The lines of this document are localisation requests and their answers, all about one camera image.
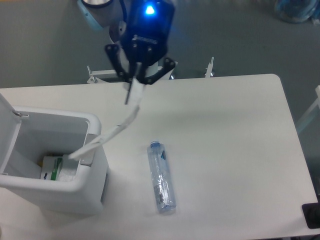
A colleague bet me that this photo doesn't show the blue plastic bag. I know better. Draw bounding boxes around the blue plastic bag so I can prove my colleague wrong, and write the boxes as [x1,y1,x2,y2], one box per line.
[274,0,320,24]

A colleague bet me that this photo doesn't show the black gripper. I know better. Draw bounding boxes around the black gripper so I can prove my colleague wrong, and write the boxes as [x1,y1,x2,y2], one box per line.
[104,0,176,85]

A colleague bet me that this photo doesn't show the clear plastic water bottle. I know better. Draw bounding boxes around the clear plastic water bottle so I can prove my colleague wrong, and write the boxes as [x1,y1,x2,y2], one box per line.
[147,140,177,214]

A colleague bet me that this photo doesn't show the white plastic bag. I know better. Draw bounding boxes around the white plastic bag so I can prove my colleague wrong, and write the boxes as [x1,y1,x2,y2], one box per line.
[67,78,147,161]

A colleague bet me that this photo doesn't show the green white box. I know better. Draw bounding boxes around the green white box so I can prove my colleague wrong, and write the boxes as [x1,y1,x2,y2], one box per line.
[40,156,62,181]

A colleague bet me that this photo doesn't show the white crumpled paper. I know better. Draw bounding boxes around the white crumpled paper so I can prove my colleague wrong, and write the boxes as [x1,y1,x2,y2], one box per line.
[56,154,79,182]

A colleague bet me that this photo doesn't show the white trash can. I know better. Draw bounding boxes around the white trash can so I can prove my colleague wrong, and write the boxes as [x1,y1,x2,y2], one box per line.
[0,97,109,215]

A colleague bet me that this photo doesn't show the white frame at right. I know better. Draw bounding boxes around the white frame at right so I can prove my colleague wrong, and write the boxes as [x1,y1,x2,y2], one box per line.
[296,85,320,134]

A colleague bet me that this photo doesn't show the black device at edge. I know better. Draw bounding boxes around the black device at edge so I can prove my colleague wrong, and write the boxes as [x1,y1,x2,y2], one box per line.
[302,202,320,229]

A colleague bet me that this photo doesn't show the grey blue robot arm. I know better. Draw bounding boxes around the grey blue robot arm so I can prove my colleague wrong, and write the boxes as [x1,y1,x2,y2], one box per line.
[77,0,176,85]

